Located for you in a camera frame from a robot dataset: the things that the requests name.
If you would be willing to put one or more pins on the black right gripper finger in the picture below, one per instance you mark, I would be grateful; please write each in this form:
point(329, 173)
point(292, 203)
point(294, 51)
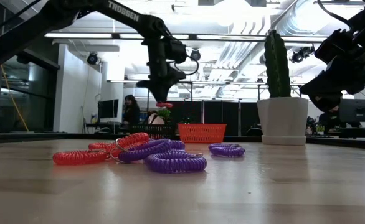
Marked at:
point(325, 90)

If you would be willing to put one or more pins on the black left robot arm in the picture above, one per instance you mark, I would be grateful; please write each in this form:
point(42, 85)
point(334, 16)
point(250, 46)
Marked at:
point(123, 14)

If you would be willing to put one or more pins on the small green plant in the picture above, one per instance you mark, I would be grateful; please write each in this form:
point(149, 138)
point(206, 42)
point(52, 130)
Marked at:
point(164, 113)

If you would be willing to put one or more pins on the person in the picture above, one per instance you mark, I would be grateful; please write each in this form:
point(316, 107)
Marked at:
point(132, 113)
point(329, 123)

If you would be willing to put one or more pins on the black plastic basket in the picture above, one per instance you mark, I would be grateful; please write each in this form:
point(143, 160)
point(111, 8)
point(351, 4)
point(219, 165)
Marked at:
point(151, 130)

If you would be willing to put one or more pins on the black computer monitor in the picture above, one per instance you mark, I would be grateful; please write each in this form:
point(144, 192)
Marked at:
point(358, 110)
point(107, 109)

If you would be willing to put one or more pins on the black office partition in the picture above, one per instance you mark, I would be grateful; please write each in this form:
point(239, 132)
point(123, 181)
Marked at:
point(213, 113)

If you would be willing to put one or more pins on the orange plastic basket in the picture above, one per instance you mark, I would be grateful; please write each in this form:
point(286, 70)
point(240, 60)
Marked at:
point(201, 133)

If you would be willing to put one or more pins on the white plant pot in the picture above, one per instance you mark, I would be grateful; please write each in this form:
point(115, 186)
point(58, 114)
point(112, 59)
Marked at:
point(283, 121)

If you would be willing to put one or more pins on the green cactus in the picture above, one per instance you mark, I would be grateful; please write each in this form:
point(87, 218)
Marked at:
point(277, 65)

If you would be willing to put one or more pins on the long ceiling light strip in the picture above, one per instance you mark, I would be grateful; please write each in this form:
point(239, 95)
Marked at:
point(76, 35)

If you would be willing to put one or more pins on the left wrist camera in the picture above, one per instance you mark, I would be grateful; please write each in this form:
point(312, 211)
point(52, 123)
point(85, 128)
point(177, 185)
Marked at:
point(177, 51)

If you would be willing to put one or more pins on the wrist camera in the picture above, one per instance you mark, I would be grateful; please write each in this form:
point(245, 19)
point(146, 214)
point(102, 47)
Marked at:
point(177, 51)
point(332, 46)

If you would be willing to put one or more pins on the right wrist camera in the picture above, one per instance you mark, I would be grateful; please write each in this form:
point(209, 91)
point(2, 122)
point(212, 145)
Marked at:
point(332, 46)

